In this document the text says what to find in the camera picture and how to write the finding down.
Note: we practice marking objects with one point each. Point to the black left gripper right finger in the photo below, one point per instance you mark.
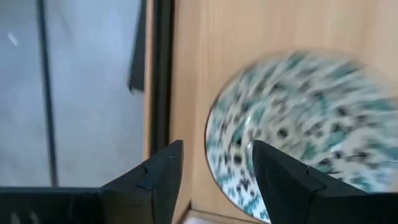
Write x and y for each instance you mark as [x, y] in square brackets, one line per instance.
[295, 196]

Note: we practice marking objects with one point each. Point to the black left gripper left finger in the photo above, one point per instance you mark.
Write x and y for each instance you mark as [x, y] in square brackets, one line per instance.
[140, 199]

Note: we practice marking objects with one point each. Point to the teal bowl blue dot pattern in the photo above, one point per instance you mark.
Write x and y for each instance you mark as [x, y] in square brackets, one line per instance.
[311, 109]

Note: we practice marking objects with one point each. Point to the black table edge rail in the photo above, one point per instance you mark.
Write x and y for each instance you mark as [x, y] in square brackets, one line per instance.
[161, 77]

